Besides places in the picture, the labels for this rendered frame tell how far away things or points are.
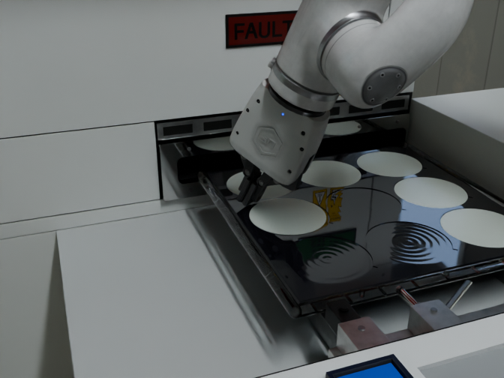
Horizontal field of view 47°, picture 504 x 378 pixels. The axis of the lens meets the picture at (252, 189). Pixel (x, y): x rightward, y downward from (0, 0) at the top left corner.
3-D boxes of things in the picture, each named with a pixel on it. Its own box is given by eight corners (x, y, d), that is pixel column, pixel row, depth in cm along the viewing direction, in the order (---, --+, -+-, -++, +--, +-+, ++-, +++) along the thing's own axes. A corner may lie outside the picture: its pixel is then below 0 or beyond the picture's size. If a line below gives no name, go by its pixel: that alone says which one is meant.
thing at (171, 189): (161, 196, 93) (157, 141, 89) (399, 160, 107) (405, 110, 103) (163, 202, 92) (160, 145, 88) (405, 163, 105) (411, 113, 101)
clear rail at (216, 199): (194, 178, 90) (194, 169, 89) (203, 176, 90) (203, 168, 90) (291, 322, 58) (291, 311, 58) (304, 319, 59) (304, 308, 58)
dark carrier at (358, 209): (206, 175, 89) (206, 172, 89) (400, 148, 100) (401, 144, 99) (299, 306, 60) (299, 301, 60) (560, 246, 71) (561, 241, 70)
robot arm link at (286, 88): (259, 58, 65) (250, 81, 67) (323, 102, 63) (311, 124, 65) (295, 45, 71) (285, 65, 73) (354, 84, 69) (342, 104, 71)
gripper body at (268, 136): (251, 71, 67) (219, 146, 73) (323, 121, 64) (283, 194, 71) (283, 58, 72) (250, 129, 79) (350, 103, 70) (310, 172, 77)
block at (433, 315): (406, 328, 59) (410, 304, 58) (435, 320, 60) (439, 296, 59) (457, 382, 52) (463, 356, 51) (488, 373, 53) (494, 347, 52)
